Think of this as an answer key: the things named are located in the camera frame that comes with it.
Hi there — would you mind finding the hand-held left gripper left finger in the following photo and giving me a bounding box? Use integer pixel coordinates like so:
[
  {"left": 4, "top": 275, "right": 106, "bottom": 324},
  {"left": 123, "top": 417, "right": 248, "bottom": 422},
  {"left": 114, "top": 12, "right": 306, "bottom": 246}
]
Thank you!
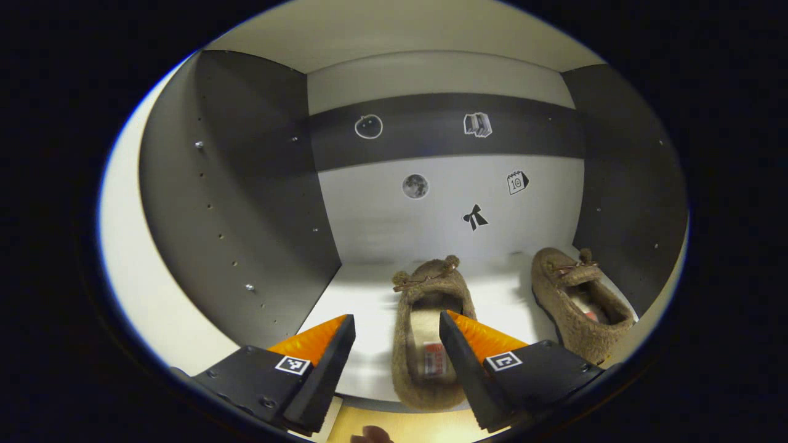
[{"left": 193, "top": 314, "right": 357, "bottom": 436}]

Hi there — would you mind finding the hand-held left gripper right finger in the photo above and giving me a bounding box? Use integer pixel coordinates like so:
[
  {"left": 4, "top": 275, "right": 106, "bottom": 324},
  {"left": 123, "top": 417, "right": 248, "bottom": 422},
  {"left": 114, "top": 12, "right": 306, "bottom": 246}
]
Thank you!
[{"left": 438, "top": 310, "right": 606, "bottom": 433}]

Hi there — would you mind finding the brown fuzzy shoe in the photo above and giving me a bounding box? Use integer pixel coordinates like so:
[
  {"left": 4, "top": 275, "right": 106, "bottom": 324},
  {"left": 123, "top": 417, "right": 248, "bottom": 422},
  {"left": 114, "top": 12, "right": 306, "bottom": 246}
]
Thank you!
[
  {"left": 391, "top": 255, "right": 478, "bottom": 412},
  {"left": 531, "top": 247, "right": 637, "bottom": 367}
]

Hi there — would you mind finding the white shoe cabinet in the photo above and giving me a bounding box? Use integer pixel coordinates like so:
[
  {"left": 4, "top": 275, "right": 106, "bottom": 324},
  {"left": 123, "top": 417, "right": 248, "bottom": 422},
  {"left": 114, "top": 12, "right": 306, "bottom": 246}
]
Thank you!
[{"left": 98, "top": 0, "right": 690, "bottom": 414}]

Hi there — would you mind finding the white cabinet door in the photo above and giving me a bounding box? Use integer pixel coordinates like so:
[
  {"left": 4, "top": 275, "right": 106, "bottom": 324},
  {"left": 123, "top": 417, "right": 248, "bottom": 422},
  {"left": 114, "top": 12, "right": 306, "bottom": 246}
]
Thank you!
[
  {"left": 98, "top": 52, "right": 244, "bottom": 373},
  {"left": 606, "top": 221, "right": 690, "bottom": 370}
]

